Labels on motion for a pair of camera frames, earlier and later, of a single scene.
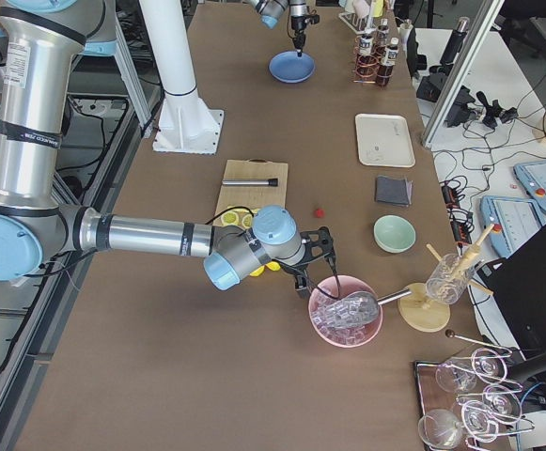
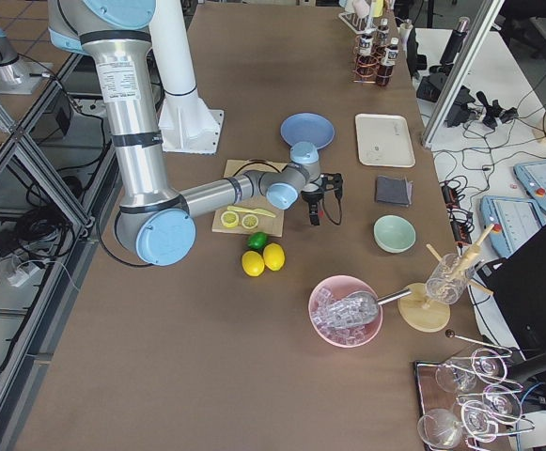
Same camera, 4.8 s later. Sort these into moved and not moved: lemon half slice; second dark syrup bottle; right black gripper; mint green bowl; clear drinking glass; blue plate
Moved: blue plate; right black gripper
Not moved: second dark syrup bottle; lemon half slice; mint green bowl; clear drinking glass
